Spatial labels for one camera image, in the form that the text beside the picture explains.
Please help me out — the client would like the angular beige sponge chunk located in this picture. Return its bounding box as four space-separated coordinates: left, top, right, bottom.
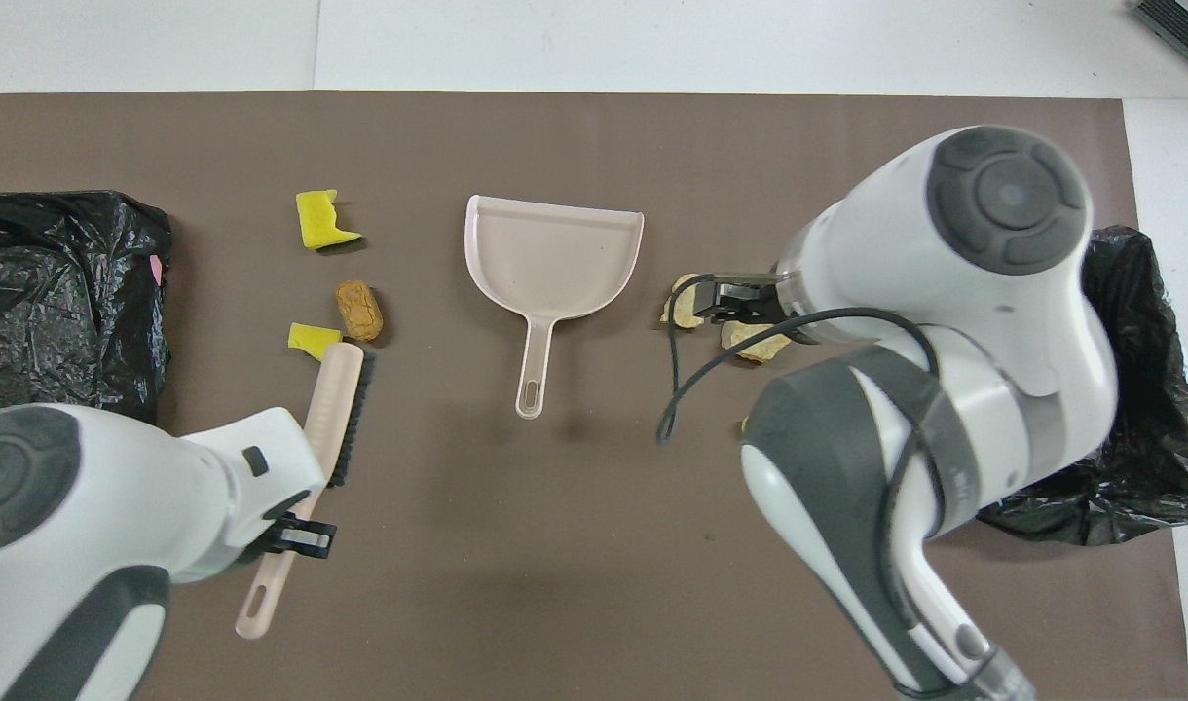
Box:
720 321 790 363

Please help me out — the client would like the pink plastic dustpan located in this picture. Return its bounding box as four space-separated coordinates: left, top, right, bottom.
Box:
464 195 645 420

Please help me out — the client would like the closed black bag bin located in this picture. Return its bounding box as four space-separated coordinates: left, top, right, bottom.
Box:
0 190 173 424

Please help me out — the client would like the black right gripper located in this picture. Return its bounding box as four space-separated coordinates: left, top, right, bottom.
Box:
693 276 788 325

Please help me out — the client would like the brown table mat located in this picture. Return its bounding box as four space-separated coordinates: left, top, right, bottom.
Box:
0 92 1188 701

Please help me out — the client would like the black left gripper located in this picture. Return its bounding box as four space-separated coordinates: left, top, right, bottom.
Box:
263 518 339 563

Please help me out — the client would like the open bin with black bag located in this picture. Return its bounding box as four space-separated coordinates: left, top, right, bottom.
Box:
979 226 1188 546

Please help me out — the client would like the rounded beige sponge chunk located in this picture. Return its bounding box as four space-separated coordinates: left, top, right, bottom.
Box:
660 274 712 329

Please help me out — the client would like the brown oval sponge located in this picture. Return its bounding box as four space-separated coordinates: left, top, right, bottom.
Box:
335 280 385 343

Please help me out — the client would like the notched yellow sponge piece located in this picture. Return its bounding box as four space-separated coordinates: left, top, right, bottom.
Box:
296 190 363 252

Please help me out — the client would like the pink hand brush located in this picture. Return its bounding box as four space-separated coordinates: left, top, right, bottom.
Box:
236 343 377 641

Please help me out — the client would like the wedge yellow sponge piece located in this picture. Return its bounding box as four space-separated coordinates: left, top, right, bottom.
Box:
288 322 345 364

